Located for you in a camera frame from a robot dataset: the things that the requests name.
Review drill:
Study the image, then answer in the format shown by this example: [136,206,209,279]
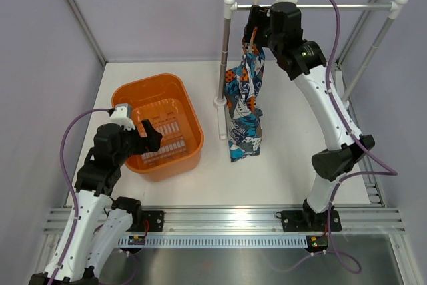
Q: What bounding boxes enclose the white slotted cable duct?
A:
[117,234,308,248]

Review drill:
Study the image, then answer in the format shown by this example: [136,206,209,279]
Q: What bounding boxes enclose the orange plastic basket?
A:
[111,73,204,182]

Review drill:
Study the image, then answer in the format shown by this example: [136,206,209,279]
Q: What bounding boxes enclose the silver white clothes rack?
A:
[213,0,408,140]

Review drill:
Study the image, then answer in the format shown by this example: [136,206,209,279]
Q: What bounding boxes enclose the colourful patterned shorts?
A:
[224,39,265,162]

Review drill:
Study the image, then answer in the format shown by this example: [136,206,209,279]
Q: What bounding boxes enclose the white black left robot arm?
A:
[29,119,163,284]

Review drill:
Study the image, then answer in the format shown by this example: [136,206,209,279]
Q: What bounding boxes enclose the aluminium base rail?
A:
[43,206,406,235]

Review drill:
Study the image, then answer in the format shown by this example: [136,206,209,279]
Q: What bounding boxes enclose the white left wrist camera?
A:
[109,103,136,131]

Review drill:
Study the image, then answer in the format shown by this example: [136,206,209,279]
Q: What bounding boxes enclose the wooden clothes hanger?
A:
[248,0,259,53]

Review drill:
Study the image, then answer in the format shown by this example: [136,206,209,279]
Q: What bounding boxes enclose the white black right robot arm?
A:
[244,2,375,231]

